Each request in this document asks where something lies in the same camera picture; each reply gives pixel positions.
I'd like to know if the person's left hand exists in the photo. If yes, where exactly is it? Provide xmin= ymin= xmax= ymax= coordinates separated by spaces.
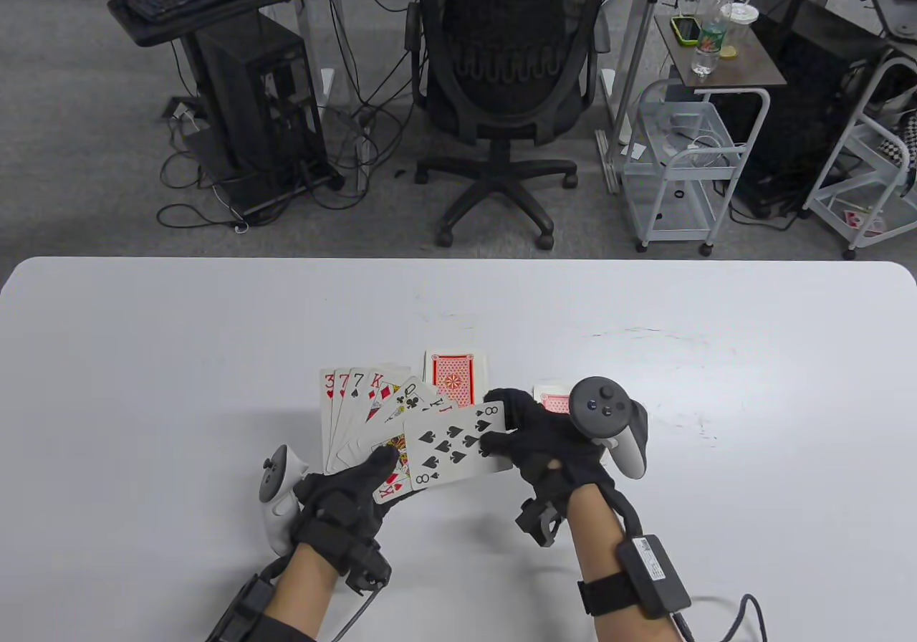
xmin=292 ymin=447 xmax=402 ymax=593

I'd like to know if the person's right hand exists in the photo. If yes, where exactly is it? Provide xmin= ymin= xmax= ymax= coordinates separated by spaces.
xmin=479 ymin=388 xmax=617 ymax=548

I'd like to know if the pile of dealt playing cards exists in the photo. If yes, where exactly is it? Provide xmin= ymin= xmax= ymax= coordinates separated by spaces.
xmin=319 ymin=366 xmax=517 ymax=507
xmin=534 ymin=384 xmax=574 ymax=415
xmin=424 ymin=350 xmax=489 ymax=410

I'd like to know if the person's left forearm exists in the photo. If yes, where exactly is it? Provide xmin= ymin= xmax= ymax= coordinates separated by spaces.
xmin=269 ymin=545 xmax=337 ymax=636

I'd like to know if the white VR controller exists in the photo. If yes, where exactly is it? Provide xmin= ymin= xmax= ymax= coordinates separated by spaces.
xmin=570 ymin=377 xmax=649 ymax=479
xmin=259 ymin=445 xmax=310 ymax=555

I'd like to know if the black mesh office chair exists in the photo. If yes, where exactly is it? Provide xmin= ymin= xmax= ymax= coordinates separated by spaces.
xmin=405 ymin=0 xmax=617 ymax=249

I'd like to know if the white red-print packet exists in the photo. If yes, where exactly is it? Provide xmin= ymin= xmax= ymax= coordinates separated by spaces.
xmin=842 ymin=209 xmax=887 ymax=236

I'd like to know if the black computer tower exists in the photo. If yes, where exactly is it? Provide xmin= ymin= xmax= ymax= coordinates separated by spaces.
xmin=192 ymin=10 xmax=332 ymax=195

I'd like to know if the grey floor power socket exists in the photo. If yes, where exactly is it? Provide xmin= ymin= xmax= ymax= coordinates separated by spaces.
xmin=168 ymin=97 xmax=208 ymax=134

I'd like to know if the brown top side table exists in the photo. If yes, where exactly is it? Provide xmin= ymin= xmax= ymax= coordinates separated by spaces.
xmin=654 ymin=8 xmax=787 ymax=213

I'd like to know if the clear bottle green label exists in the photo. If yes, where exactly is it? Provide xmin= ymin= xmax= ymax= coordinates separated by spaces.
xmin=690 ymin=0 xmax=736 ymax=75

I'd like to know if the black white checkered cloth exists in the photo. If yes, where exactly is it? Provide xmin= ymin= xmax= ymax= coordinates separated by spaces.
xmin=878 ymin=108 xmax=917 ymax=173

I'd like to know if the thin black cable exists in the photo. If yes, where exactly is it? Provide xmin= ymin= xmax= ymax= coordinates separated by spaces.
xmin=333 ymin=585 xmax=377 ymax=642

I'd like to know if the black forearm strap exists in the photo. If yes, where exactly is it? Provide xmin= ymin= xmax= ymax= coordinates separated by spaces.
xmin=251 ymin=613 xmax=316 ymax=642

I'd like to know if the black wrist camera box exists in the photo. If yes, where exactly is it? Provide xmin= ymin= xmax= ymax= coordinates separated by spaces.
xmin=618 ymin=535 xmax=692 ymax=620
xmin=208 ymin=576 xmax=277 ymax=642

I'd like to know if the black wrist strap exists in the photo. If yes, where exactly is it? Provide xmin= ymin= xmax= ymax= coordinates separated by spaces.
xmin=577 ymin=576 xmax=640 ymax=618

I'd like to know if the black camera cable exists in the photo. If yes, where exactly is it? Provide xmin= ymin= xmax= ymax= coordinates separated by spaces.
xmin=670 ymin=594 xmax=767 ymax=642

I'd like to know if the white wire rolling cart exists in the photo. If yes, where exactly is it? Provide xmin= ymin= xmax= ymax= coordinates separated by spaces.
xmin=620 ymin=80 xmax=753 ymax=256
xmin=802 ymin=47 xmax=917 ymax=262

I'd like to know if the aluminium frame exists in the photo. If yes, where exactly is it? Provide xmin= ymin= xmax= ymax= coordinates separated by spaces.
xmin=596 ymin=0 xmax=671 ymax=195

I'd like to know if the white charger with cable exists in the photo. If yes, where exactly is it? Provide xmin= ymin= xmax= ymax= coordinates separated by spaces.
xmin=663 ymin=115 xmax=742 ymax=170

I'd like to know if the tangle of black floor cables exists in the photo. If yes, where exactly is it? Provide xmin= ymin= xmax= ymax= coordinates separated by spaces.
xmin=156 ymin=0 xmax=405 ymax=233

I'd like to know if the white desk leg frame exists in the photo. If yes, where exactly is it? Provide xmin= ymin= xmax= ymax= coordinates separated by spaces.
xmin=295 ymin=0 xmax=373 ymax=195

